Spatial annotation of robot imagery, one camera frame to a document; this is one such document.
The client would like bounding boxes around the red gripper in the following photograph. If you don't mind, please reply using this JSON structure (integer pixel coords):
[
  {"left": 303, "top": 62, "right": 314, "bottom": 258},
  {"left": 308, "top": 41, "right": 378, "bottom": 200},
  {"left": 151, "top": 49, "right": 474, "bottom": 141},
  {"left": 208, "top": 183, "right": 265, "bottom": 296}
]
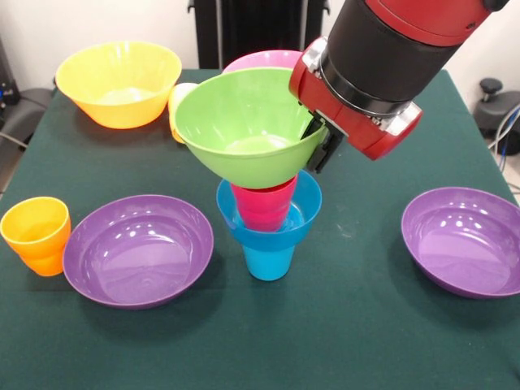
[{"left": 288, "top": 36, "right": 424, "bottom": 175}]

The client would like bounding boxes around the green plastic bowl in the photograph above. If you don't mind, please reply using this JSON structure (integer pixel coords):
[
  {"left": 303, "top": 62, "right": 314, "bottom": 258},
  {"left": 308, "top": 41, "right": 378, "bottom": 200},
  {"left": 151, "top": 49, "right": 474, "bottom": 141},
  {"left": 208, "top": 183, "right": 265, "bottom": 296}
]
[{"left": 174, "top": 67, "right": 329, "bottom": 190}]

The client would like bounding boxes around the red plastic cup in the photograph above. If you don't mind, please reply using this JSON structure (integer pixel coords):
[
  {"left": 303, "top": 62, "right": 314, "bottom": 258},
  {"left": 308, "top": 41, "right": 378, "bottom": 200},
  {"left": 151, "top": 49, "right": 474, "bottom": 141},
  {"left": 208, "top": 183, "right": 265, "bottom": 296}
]
[{"left": 230, "top": 175, "right": 300, "bottom": 233}]

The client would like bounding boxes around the large pink plastic bowl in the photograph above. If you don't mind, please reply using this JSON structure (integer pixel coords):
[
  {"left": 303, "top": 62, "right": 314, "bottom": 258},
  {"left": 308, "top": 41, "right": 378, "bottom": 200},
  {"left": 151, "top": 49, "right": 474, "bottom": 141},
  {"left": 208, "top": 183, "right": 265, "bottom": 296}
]
[{"left": 222, "top": 49, "right": 305, "bottom": 75}]

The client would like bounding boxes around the small blue plastic bowl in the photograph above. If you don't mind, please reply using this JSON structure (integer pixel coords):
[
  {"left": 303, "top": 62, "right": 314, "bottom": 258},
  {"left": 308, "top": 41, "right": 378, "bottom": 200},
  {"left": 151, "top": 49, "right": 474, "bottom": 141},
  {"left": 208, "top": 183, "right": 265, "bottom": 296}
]
[{"left": 215, "top": 170, "right": 323, "bottom": 249}]

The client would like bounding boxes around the blue plastic cup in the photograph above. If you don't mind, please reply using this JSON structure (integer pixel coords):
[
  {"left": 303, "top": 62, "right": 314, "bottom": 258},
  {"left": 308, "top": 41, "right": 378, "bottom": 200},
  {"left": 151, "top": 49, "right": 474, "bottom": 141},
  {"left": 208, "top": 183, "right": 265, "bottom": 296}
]
[{"left": 242, "top": 243, "right": 297, "bottom": 282}]

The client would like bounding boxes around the yellow orange plastic cup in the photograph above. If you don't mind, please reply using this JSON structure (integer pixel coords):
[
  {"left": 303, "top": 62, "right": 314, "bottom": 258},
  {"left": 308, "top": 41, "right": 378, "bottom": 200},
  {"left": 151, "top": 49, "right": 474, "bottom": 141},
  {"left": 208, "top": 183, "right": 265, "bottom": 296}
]
[{"left": 167, "top": 82, "right": 198, "bottom": 144}]

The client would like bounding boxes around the shallow purple plastic bowl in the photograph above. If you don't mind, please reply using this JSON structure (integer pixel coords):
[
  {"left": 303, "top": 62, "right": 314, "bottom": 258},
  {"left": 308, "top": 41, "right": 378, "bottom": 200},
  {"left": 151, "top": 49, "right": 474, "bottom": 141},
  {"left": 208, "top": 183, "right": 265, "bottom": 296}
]
[
  {"left": 401, "top": 186, "right": 520, "bottom": 301},
  {"left": 62, "top": 194, "right": 215, "bottom": 311}
]

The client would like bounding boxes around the black stand with knob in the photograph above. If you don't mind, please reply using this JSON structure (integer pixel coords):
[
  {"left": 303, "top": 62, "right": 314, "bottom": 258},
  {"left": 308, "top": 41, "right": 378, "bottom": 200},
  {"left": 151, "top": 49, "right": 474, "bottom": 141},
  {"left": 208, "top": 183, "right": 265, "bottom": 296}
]
[{"left": 473, "top": 78, "right": 520, "bottom": 139}]

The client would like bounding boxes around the large orange plastic bowl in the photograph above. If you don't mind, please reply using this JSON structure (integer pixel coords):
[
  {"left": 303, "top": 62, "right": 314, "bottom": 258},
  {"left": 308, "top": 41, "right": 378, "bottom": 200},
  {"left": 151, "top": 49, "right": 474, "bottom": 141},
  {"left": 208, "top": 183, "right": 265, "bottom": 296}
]
[{"left": 54, "top": 40, "right": 183, "bottom": 130}]

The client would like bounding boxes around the dark green tablecloth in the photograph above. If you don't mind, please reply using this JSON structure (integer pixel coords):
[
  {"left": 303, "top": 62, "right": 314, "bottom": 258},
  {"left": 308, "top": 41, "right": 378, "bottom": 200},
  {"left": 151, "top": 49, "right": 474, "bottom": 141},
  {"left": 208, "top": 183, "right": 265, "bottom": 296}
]
[{"left": 0, "top": 67, "right": 520, "bottom": 390}]

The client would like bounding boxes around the black grey chair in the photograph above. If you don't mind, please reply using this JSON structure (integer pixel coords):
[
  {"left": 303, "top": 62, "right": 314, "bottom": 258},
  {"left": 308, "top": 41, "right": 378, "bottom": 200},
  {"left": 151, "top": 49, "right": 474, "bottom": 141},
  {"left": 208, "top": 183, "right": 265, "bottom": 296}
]
[{"left": 0, "top": 87, "right": 56, "bottom": 148}]

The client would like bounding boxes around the black equipment box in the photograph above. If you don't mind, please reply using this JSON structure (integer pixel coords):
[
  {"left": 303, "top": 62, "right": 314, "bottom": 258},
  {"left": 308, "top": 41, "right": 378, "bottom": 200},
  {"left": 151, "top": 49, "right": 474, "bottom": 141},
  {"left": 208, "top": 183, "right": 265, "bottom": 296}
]
[{"left": 0, "top": 38, "right": 21, "bottom": 107}]

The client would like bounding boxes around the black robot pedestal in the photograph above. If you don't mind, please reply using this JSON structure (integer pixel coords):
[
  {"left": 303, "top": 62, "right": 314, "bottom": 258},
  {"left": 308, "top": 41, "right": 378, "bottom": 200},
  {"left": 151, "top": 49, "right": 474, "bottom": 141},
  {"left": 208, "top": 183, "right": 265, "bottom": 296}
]
[{"left": 187, "top": 0, "right": 346, "bottom": 70}]

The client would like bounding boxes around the light blue cable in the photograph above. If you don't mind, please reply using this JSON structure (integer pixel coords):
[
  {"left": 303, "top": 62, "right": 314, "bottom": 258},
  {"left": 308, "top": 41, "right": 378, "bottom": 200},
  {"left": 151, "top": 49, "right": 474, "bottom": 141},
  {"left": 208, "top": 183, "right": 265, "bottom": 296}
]
[{"left": 487, "top": 103, "right": 520, "bottom": 154}]

